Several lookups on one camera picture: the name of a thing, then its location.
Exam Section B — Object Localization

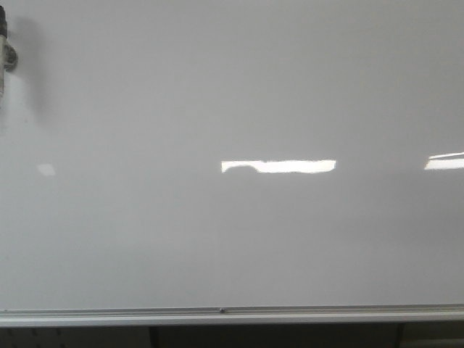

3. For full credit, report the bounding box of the black and white marker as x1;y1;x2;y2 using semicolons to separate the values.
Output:
0;6;18;99

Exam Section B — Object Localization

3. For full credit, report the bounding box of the white whiteboard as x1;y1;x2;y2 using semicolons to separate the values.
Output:
1;1;463;327

